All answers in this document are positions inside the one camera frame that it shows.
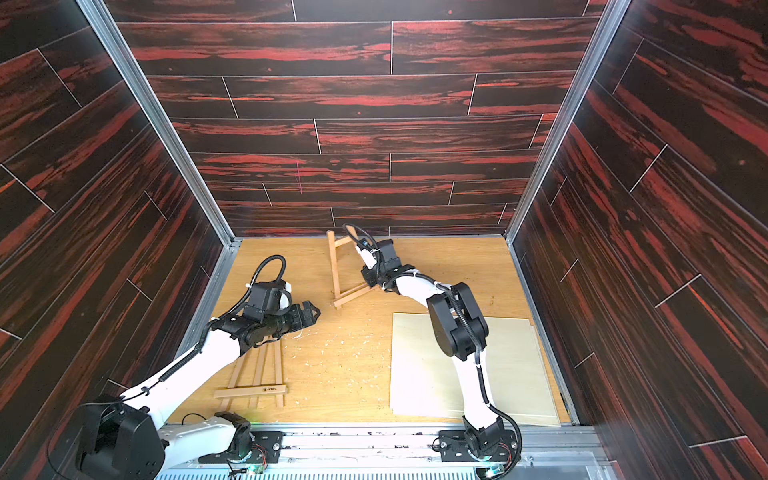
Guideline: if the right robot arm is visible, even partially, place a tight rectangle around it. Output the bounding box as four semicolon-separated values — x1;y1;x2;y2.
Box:
343;223;523;468

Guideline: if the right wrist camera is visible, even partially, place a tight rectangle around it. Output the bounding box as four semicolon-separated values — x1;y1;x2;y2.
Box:
355;246;378;270

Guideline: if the front aluminium frame rail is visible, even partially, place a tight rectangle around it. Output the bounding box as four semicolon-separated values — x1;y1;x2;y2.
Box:
153;424;622;479

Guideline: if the grey aluminium right rail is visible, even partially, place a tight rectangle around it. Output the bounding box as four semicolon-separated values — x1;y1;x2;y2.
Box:
505;237;582;426

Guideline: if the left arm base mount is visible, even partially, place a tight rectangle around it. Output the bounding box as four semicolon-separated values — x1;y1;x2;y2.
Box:
227;430;284;465

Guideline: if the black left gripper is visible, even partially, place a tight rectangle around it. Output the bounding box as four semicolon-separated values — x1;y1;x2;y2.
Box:
263;300;322;338

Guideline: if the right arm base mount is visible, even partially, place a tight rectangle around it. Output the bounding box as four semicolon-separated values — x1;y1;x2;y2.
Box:
431;429;521;463

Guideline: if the wooden easel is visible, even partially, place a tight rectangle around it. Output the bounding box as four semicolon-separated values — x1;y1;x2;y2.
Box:
213;341;288;411
326;230;373;310

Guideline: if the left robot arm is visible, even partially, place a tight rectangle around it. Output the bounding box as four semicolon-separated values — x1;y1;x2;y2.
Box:
74;276;321;479

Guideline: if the pale plywood board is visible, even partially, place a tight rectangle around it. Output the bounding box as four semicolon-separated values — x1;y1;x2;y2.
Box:
390;313;561;427
529;319;569;422

